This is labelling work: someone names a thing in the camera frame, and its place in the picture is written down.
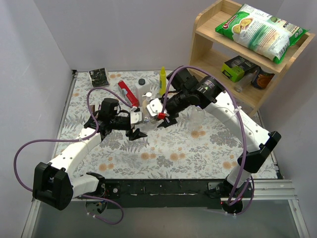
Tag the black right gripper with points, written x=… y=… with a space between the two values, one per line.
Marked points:
x=166 y=115

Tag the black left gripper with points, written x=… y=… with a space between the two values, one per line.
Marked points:
x=130 y=126

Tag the clear plastic bottle large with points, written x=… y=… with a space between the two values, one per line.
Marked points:
x=196 y=119

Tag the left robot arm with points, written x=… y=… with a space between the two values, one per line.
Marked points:
x=53 y=183

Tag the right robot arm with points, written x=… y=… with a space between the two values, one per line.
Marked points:
x=213 y=97

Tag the beige pump lotion bottle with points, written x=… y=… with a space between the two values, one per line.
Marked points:
x=147 y=98

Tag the white bottle black cap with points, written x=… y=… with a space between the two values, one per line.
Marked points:
x=142 y=87

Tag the yellow-green tube bottle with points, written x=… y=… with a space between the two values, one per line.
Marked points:
x=162 y=81

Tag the clear small bottle on shelf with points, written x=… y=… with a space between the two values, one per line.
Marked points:
x=244 y=81

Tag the red toothpaste box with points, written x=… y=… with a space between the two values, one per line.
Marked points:
x=127 y=94

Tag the black patterned box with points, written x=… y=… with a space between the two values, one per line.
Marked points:
x=98 y=77

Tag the wooden shelf unit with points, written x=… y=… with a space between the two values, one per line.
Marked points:
x=204 y=56

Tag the green black box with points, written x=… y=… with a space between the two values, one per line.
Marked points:
x=235 y=68

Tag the tin can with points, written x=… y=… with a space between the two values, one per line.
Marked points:
x=262 y=79

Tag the green chips bag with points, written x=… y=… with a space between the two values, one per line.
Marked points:
x=261 y=32

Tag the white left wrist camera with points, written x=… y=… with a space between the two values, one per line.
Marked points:
x=136 y=117

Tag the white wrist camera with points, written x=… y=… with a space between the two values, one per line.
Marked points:
x=154 y=107
x=136 y=117

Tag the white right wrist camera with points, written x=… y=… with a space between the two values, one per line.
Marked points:
x=154 y=107

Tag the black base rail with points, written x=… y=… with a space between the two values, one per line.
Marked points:
x=167 y=193

